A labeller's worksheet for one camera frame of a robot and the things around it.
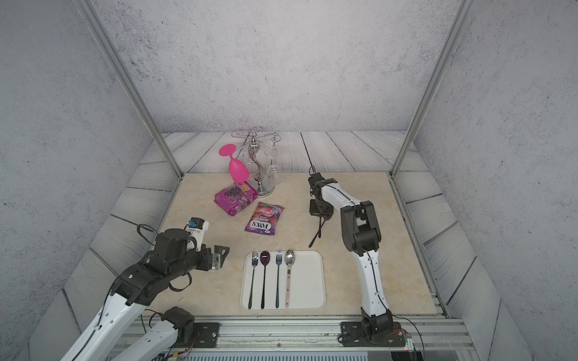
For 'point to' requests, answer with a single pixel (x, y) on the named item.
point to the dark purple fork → (320, 227)
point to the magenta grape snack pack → (235, 197)
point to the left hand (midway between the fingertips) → (220, 248)
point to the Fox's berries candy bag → (264, 219)
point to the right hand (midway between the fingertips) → (320, 212)
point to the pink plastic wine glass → (238, 171)
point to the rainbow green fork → (255, 257)
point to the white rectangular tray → (307, 281)
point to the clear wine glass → (273, 171)
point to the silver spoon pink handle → (289, 259)
